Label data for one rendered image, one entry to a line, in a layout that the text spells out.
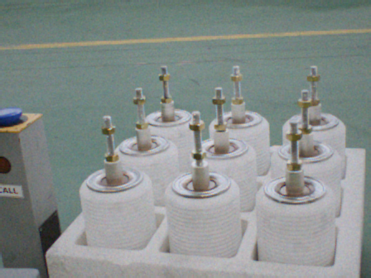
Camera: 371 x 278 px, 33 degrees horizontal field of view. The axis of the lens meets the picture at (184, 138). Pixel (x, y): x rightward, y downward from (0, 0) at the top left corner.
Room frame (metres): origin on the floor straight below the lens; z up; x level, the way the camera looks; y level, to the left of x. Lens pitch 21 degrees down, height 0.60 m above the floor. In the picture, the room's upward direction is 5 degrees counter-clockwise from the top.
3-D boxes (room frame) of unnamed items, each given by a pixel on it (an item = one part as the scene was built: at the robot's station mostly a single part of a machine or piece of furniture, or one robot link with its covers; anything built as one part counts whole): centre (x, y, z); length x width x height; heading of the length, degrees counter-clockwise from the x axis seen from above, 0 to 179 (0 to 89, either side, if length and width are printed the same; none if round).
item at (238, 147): (0.84, -0.05, 0.25); 0.08 x 0.08 x 0.01
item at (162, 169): (0.88, 0.06, 0.16); 0.10 x 0.10 x 0.18
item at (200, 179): (0.73, -0.02, 0.26); 0.02 x 0.02 x 0.03
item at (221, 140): (0.84, -0.05, 0.26); 0.02 x 0.02 x 0.03
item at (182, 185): (0.73, -0.02, 0.25); 0.08 x 0.08 x 0.01
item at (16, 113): (0.86, 0.25, 0.32); 0.04 x 0.04 x 0.02
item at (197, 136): (0.73, -0.02, 0.31); 0.01 x 0.01 x 0.08; 75
